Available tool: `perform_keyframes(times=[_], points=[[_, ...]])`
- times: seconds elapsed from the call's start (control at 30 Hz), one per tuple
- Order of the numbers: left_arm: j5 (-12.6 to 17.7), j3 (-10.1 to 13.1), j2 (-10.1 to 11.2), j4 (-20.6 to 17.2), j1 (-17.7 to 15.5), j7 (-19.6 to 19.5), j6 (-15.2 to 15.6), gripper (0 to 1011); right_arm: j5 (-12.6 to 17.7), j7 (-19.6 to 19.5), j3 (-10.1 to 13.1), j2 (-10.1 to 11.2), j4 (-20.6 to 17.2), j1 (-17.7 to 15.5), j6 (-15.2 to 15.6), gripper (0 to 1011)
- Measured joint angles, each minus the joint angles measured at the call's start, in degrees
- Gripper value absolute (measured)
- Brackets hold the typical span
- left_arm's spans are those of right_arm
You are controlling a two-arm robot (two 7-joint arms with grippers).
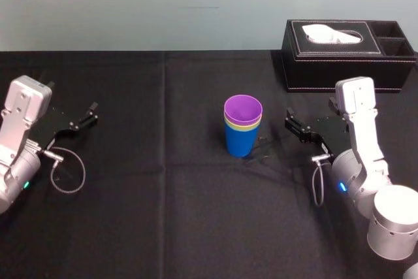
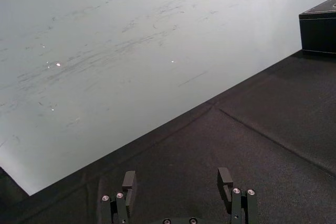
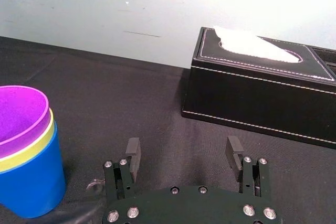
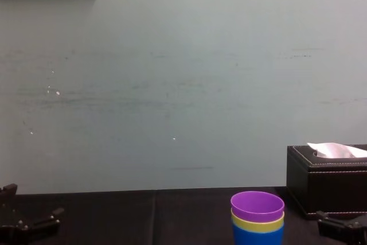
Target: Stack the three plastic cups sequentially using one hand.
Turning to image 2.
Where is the black table cloth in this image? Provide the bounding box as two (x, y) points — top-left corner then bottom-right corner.
(0, 49), (336, 224)

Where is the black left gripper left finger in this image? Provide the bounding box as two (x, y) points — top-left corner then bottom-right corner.
(100, 170), (138, 224)

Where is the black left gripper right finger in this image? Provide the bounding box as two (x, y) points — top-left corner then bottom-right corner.
(217, 167), (258, 224)

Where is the black box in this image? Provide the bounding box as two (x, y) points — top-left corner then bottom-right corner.
(298, 0), (336, 57)

